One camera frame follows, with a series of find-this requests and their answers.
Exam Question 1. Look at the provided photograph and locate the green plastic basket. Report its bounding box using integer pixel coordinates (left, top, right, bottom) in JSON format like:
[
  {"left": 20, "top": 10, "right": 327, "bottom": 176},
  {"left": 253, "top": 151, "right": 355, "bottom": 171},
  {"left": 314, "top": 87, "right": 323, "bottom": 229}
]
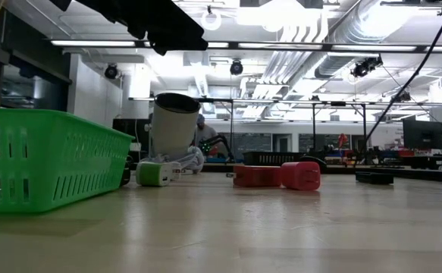
[{"left": 0, "top": 108, "right": 134, "bottom": 213}]

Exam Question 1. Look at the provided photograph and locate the green white USB charger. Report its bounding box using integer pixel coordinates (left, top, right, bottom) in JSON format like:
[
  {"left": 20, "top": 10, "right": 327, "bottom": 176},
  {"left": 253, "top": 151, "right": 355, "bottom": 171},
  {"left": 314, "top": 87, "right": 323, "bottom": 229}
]
[{"left": 136, "top": 161, "right": 172, "bottom": 187}]

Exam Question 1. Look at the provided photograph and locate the red multiport USB charger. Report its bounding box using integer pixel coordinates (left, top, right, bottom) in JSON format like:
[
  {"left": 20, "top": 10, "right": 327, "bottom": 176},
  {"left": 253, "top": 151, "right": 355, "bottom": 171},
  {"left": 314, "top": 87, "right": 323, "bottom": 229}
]
[{"left": 226, "top": 165, "right": 282, "bottom": 188}]

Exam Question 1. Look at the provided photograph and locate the pink cube charger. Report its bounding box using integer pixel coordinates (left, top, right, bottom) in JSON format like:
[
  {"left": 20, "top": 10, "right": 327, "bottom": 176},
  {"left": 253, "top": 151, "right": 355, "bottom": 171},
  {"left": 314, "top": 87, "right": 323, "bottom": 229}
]
[{"left": 281, "top": 162, "right": 321, "bottom": 191}]

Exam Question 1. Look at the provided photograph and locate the white ring lamp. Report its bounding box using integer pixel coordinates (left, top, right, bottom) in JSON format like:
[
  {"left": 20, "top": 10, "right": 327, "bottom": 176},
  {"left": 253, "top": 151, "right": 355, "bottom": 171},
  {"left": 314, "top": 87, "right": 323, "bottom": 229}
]
[{"left": 200, "top": 9, "right": 222, "bottom": 32}]

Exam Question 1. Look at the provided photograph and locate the black ceiling spotlight cluster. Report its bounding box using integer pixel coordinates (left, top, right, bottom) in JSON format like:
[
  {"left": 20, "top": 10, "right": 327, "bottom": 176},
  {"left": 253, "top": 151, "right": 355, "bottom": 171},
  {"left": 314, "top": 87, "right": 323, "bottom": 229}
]
[{"left": 351, "top": 55, "right": 384, "bottom": 79}]

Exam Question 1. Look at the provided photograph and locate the black white plug adapter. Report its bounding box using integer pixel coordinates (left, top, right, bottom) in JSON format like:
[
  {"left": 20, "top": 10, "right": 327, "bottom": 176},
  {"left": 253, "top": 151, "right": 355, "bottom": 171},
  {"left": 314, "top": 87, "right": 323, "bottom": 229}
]
[{"left": 120, "top": 166, "right": 132, "bottom": 187}]

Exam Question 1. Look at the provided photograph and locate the white coiled cable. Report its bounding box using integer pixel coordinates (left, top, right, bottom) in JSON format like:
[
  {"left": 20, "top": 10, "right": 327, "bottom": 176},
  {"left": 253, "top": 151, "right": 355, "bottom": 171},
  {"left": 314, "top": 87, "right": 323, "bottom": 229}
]
[{"left": 140, "top": 146, "right": 205, "bottom": 175}]

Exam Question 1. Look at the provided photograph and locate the black hanging cable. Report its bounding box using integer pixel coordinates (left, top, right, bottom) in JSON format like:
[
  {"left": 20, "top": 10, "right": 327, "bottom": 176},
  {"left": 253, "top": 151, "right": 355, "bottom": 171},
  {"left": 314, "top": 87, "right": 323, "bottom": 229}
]
[{"left": 353, "top": 0, "right": 442, "bottom": 167}]

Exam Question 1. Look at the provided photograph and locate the black computer monitor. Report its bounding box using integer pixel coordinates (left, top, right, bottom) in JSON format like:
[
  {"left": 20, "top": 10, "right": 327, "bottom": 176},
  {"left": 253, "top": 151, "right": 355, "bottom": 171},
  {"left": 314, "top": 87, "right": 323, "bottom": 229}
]
[{"left": 402, "top": 119, "right": 442, "bottom": 150}]

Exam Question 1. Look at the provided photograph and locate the person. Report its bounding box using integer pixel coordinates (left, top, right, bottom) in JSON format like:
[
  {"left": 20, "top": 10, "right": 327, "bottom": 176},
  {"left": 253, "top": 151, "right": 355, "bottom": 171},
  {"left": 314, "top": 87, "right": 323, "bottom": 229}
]
[{"left": 194, "top": 113, "right": 220, "bottom": 152}]

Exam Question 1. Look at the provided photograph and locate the black rectangular object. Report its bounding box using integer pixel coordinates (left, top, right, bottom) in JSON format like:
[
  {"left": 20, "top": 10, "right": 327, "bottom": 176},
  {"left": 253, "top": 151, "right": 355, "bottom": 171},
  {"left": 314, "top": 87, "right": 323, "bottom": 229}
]
[{"left": 355, "top": 171, "right": 394, "bottom": 186}]

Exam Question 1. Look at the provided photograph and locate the pink white wall charger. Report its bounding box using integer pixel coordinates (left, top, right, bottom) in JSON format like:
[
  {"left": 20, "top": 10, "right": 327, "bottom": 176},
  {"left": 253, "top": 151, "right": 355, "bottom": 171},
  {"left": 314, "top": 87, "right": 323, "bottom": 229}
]
[{"left": 169, "top": 162, "right": 186, "bottom": 181}]

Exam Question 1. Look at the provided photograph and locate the black plastic basket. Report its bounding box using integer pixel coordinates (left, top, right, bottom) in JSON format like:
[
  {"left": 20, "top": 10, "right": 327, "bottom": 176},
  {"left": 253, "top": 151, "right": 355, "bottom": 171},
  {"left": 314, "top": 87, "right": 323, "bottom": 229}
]
[{"left": 242, "top": 151, "right": 306, "bottom": 167}]

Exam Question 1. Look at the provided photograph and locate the black metal table frame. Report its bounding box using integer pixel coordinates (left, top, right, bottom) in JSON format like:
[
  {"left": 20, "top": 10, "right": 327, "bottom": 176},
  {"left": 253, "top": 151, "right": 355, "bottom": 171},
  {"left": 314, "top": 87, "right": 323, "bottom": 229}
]
[{"left": 196, "top": 97, "right": 369, "bottom": 155}]

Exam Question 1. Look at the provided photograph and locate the black table edge rail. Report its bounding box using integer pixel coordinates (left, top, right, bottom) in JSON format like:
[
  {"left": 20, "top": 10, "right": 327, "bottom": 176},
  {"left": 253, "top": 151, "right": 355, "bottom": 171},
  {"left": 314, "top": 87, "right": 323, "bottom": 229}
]
[{"left": 201, "top": 162, "right": 442, "bottom": 184}]

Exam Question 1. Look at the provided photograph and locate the silver ventilation duct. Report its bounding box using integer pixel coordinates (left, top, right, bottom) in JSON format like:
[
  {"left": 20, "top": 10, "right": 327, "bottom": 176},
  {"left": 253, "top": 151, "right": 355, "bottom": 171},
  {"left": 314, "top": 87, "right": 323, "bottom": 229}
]
[{"left": 313, "top": 0, "right": 407, "bottom": 80}]

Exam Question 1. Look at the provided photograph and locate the white cylindrical cup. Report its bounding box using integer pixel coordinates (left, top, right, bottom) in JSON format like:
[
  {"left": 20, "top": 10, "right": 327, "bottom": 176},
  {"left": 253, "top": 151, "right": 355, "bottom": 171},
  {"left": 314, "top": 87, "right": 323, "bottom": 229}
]
[{"left": 144, "top": 93, "right": 202, "bottom": 162}]

